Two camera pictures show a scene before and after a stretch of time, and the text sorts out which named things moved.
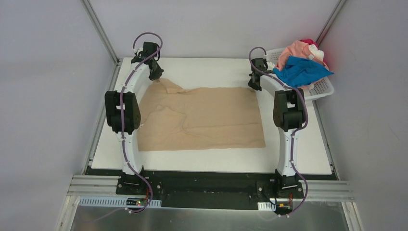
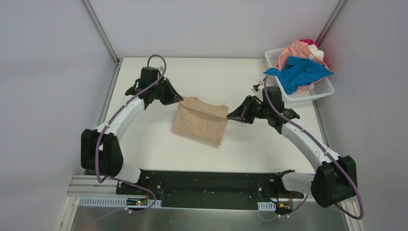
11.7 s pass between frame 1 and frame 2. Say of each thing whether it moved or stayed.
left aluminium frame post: stayed
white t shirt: stayed
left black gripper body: moved
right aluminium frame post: stayed
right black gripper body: moved
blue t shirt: stayed
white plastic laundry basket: stayed
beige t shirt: moved
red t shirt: stayed
